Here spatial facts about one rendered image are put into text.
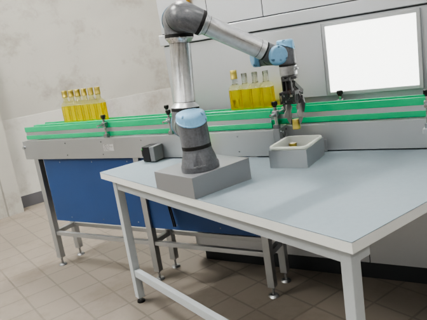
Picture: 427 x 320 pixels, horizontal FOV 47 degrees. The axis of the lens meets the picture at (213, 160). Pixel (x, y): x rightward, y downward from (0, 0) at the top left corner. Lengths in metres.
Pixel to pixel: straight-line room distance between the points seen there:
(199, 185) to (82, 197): 1.46
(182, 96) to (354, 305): 1.03
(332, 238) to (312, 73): 1.24
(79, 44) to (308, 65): 3.44
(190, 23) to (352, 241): 0.99
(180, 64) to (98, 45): 3.62
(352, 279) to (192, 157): 0.77
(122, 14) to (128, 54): 0.43
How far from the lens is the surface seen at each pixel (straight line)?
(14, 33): 5.27
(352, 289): 1.44
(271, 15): 2.53
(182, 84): 1.97
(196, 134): 1.83
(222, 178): 1.87
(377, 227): 1.40
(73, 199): 3.23
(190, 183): 1.81
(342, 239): 1.34
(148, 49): 5.81
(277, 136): 2.25
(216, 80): 2.70
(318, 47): 2.42
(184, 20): 1.86
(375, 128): 2.21
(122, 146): 2.78
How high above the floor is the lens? 1.28
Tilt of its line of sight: 13 degrees down
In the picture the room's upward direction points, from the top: 9 degrees counter-clockwise
